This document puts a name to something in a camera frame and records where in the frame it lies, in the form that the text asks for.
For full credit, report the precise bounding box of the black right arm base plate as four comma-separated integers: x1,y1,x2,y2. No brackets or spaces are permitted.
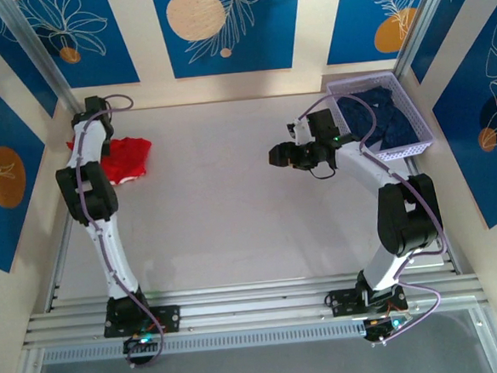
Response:
325,284,408,318

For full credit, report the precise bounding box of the grey slotted cable duct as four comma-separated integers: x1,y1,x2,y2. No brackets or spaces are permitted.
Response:
41,319,369,364

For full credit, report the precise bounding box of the aluminium rail frame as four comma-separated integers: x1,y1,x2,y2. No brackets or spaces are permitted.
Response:
19,263,491,353

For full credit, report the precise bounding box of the lavender perforated plastic basket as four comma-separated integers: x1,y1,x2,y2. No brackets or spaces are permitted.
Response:
324,68,437,168

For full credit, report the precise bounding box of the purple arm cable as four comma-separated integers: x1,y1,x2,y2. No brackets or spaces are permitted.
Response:
70,92,167,373
295,87,453,349

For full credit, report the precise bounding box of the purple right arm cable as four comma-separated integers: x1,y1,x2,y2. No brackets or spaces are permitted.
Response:
295,87,453,349

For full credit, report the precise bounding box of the navy blue cloth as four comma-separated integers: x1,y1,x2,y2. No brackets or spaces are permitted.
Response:
335,83,421,153

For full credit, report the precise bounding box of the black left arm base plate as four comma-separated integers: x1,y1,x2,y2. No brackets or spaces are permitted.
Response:
102,304,183,338

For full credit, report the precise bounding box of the aluminium frame post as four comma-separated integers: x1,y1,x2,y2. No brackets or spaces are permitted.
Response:
0,0,93,133
387,0,468,80

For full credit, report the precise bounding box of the red t-shirt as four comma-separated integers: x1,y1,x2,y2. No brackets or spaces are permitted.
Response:
66,135,155,190

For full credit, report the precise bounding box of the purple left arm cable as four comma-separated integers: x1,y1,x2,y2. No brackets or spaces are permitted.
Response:
70,92,167,373

